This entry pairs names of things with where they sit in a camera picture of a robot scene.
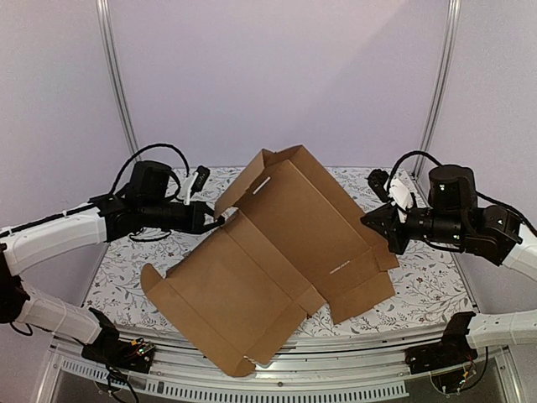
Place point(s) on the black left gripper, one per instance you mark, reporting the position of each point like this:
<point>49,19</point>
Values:
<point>196,221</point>

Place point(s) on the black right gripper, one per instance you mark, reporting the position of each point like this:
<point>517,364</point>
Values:
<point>397,227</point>

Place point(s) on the brown cardboard box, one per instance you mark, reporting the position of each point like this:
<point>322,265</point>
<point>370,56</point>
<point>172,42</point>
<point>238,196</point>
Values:
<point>293,242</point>

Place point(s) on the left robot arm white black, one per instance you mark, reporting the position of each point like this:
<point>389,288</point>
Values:
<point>153,197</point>

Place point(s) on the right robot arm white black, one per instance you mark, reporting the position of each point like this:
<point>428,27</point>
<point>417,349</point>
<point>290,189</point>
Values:
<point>454,222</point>

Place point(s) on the floral patterned table mat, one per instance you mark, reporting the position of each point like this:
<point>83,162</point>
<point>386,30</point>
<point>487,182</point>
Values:
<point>429,290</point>

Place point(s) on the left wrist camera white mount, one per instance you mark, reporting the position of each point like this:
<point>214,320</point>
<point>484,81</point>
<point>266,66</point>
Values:
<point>194,183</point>

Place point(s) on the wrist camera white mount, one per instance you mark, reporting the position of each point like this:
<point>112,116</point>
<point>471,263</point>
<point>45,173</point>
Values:
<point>394,192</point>
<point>194,183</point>

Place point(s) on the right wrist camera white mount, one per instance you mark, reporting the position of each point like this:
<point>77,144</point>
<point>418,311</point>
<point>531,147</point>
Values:
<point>394,192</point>

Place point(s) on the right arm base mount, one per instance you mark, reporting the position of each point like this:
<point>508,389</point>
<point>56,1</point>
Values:
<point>452,349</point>

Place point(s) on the aluminium front rail base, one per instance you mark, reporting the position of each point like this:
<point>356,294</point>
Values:
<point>358,368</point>

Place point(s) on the left aluminium frame post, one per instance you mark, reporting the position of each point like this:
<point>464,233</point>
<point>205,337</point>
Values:
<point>104,19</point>

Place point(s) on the aluminium frame post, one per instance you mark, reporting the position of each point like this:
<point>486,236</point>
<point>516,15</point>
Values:
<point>447,50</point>
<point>104,19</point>

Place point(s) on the right aluminium frame post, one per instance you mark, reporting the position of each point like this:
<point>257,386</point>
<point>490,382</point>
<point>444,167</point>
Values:
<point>447,50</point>

